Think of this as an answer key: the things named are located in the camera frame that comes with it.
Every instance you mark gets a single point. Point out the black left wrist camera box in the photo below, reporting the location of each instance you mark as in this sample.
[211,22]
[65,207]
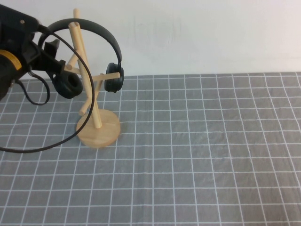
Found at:
[16,18]

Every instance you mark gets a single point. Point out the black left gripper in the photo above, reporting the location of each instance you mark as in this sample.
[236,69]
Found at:
[16,40]

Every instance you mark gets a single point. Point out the black over-ear headphones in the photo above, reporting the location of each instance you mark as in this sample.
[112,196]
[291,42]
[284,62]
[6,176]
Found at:
[68,86]

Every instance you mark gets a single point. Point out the grey white-checked tablecloth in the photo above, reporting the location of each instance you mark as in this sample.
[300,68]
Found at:
[188,153]

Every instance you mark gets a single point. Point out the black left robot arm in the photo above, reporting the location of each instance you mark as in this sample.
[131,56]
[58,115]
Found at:
[7,80]

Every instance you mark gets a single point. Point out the wooden branched headphone stand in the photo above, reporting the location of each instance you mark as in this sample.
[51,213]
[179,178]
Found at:
[101,134]

